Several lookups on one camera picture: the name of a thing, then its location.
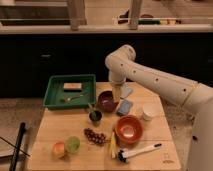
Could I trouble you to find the green plastic tray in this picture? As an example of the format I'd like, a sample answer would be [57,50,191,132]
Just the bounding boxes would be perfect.
[43,74,96,110]

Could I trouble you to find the white cup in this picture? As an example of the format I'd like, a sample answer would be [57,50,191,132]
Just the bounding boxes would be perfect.
[142,103,156,121]

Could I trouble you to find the wooden post right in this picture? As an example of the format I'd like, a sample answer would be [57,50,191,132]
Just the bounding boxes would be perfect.
[129,0,143,30]

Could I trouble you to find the black tripod pole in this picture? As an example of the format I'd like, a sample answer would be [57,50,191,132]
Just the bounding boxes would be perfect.
[9,122,26,171]

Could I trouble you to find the green utensil in cup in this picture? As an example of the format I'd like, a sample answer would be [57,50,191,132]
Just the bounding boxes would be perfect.
[88,103,97,120]

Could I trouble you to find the bunch of purple grapes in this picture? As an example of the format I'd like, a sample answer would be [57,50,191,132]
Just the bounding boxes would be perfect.
[84,128,106,146]

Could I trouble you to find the orange peach fruit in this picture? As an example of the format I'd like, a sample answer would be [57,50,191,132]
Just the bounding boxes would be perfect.
[52,142,65,158]

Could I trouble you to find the dark purple bowl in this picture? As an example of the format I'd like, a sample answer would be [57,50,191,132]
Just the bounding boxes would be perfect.
[98,91,118,113]

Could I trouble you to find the dark green cup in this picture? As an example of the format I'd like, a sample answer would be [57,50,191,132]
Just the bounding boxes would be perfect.
[89,110,102,126]

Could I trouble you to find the grey cloth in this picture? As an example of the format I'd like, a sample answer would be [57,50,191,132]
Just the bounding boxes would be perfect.
[120,86,133,99]

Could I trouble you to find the blue sponge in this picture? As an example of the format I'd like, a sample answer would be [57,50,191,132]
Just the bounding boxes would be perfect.
[117,100,133,116]

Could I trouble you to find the wooden post left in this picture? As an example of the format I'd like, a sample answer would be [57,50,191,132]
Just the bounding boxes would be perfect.
[67,0,87,31]

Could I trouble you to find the white handled black brush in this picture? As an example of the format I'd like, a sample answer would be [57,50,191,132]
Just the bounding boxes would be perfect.
[118,143,162,163]

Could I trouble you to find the orange bowl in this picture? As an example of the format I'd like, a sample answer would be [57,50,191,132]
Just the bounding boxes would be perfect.
[114,115,143,144]

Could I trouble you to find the metal fork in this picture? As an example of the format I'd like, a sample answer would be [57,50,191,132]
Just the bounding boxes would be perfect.
[60,95,84,103]

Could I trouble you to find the wooden block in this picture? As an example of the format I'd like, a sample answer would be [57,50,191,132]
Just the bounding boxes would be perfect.
[63,83,82,91]

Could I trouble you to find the yellow banana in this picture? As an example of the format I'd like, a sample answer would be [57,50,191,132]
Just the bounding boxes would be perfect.
[109,131,116,158]

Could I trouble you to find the wooden post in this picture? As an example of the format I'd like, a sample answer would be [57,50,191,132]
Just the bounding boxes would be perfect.
[129,0,143,30]
[67,0,87,31]

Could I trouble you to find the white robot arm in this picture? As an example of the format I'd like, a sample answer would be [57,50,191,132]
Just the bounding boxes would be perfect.
[105,45,213,171]

